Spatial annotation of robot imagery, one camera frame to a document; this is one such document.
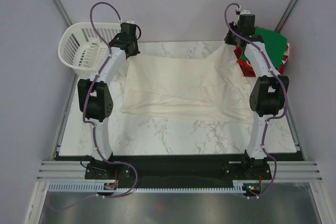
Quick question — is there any white plastic laundry basket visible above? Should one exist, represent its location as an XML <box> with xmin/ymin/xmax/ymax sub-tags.
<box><xmin>58</xmin><ymin>22</ymin><xmax>109</xmax><ymax>79</ymax></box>

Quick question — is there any folded green t shirt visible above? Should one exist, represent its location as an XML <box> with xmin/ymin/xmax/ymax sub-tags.
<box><xmin>255</xmin><ymin>26</ymin><xmax>289</xmax><ymax>74</ymax></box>

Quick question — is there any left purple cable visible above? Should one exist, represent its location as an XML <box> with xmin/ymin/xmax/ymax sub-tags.
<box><xmin>47</xmin><ymin>1</ymin><xmax>140</xmax><ymax>210</ymax></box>

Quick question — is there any purple cable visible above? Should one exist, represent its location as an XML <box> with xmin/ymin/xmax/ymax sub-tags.
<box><xmin>47</xmin><ymin>1</ymin><xmax>140</xmax><ymax>210</ymax></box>
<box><xmin>224</xmin><ymin>3</ymin><xmax>289</xmax><ymax>200</ymax></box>

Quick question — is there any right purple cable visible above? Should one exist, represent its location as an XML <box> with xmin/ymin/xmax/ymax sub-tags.
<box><xmin>224</xmin><ymin>3</ymin><xmax>289</xmax><ymax>200</ymax></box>

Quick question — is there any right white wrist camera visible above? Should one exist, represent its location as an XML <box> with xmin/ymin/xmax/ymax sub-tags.
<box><xmin>236</xmin><ymin>6</ymin><xmax>251</xmax><ymax>15</ymax></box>

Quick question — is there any white slotted cable duct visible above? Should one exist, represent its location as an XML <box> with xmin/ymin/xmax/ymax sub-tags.
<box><xmin>47</xmin><ymin>180</ymin><xmax>263</xmax><ymax>194</ymax></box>

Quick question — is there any left aluminium table rail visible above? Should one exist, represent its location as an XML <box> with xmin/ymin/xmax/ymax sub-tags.
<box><xmin>50</xmin><ymin>74</ymin><xmax>78</xmax><ymax>160</ymax></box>

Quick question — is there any folded red printed t shirt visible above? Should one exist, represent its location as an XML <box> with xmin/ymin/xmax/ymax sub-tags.
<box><xmin>234</xmin><ymin>43</ymin><xmax>290</xmax><ymax>77</ymax></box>

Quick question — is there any cream white t shirt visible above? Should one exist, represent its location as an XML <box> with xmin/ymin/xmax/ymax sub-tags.
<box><xmin>121</xmin><ymin>44</ymin><xmax>253</xmax><ymax>124</ymax></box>

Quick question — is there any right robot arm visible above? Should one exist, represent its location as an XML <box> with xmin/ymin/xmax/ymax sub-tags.
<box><xmin>224</xmin><ymin>10</ymin><xmax>289</xmax><ymax>179</ymax></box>

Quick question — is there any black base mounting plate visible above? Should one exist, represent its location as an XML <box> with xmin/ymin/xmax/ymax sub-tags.
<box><xmin>85</xmin><ymin>154</ymin><xmax>272</xmax><ymax>188</ymax></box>

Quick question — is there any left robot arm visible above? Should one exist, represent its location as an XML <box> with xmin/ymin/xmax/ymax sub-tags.
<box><xmin>77</xmin><ymin>23</ymin><xmax>141</xmax><ymax>178</ymax></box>

